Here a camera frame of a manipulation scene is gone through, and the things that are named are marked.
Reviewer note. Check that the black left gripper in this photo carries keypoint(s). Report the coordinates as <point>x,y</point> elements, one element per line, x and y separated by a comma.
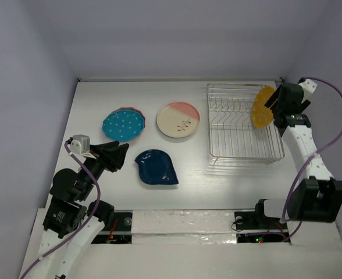
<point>117,154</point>

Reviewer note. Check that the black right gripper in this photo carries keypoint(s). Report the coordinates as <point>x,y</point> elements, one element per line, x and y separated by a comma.
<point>280,99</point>

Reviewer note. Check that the yellow polka dot plate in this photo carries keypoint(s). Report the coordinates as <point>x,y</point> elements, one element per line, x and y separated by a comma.
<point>261,116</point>

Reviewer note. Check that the blue polka dot plate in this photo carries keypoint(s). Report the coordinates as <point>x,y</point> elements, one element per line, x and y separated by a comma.
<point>124,125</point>

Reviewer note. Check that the pink polka dot plate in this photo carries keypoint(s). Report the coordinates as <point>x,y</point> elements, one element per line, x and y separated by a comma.
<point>139,112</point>

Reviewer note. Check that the dark blue leaf plate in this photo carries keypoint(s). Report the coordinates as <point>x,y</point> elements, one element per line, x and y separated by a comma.
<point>156,168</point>

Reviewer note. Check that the pink and cream plate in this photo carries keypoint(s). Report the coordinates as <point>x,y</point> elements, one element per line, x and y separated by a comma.
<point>178,120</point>

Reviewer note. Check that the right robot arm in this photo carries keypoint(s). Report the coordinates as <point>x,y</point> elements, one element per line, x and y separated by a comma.
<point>315,195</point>

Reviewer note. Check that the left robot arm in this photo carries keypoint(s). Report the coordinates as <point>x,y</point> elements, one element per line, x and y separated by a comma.
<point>76,213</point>

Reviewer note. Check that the silver foil strip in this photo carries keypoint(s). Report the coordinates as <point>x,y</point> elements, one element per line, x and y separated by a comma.
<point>182,227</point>

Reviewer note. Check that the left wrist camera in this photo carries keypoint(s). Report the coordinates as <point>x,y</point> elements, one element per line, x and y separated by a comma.
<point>79,144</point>

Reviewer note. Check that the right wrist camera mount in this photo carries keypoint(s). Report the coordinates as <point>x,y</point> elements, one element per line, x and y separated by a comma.
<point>308,86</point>

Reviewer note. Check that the wire dish rack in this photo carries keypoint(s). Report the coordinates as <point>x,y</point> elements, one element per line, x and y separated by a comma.
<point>233,140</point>

